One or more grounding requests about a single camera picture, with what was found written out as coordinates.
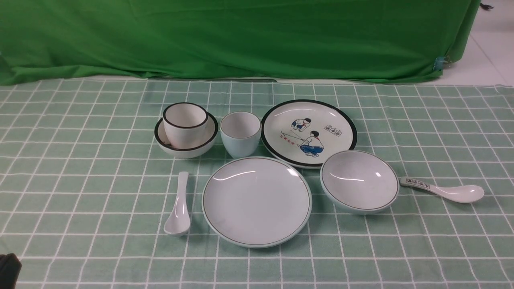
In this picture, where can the cartoon printed black-rimmed plate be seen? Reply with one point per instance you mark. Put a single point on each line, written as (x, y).
(305, 133)

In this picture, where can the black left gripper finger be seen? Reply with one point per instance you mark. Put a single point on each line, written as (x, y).
(10, 267)

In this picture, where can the pale blue plate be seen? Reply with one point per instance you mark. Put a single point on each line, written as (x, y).
(257, 202)

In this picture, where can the white spoon with printed handle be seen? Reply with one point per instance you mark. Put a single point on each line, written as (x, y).
(460, 194)

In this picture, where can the pale blue cup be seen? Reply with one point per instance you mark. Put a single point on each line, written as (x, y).
(240, 132)

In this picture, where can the black-rimmed white bowl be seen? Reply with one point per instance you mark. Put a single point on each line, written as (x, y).
(204, 143)

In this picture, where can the green backdrop cloth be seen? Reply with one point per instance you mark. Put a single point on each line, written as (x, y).
(377, 41)

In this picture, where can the plain white ceramic spoon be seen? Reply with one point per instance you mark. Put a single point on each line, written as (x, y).
(179, 222)

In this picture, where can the black-rimmed white cup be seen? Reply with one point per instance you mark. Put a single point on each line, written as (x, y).
(184, 124)

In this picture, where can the blue clip on backdrop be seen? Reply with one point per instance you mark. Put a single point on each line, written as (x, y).
(439, 64)

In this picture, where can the pale blue bowl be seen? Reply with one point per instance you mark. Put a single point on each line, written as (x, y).
(359, 182)

